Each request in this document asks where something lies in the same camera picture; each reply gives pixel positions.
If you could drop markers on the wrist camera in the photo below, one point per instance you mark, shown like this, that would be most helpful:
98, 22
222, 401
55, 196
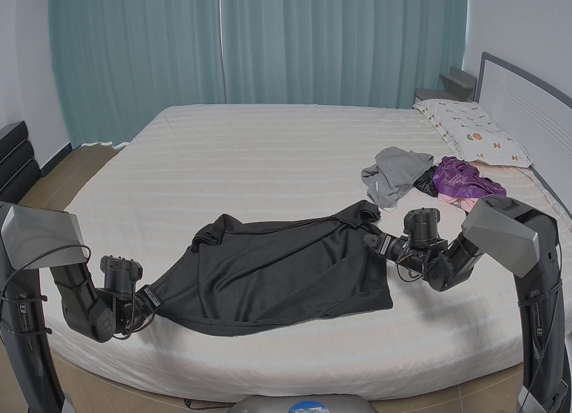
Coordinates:
422, 223
119, 273

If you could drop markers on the white printed pillow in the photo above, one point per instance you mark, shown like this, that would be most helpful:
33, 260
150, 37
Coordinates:
473, 130

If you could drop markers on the black T-shirt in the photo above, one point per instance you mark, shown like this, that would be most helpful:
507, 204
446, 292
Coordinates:
268, 268

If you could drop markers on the bed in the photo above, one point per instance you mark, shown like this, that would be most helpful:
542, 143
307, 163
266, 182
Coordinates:
268, 156

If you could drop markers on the pink garment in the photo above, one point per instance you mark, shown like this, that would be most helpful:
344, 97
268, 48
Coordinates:
464, 203

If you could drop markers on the grey bedside table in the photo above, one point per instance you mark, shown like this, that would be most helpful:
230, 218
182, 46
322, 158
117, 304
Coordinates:
447, 85

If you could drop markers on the blue-green curtain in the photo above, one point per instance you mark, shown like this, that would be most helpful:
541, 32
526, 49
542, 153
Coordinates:
134, 45
335, 31

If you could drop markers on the grey garment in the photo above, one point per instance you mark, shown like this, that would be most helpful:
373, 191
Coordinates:
395, 170

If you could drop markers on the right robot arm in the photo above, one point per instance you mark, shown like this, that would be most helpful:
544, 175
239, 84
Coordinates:
500, 237

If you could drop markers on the black shiny garment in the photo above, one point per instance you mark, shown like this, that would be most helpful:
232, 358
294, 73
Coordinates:
427, 185

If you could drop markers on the purple satin garment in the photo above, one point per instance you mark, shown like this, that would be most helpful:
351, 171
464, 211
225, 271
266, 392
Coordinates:
460, 179

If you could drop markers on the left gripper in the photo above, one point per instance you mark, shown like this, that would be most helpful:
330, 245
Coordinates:
149, 302

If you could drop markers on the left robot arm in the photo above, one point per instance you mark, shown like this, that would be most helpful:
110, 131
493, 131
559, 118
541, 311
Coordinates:
40, 232

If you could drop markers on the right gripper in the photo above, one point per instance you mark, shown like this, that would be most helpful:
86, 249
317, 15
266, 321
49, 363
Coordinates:
391, 248

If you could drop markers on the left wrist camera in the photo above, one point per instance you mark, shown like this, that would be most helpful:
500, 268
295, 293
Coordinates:
119, 273

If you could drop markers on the dark chest of drawers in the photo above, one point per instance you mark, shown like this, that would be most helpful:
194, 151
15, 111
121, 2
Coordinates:
18, 161

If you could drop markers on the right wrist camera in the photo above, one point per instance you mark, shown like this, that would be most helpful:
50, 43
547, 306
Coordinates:
422, 223

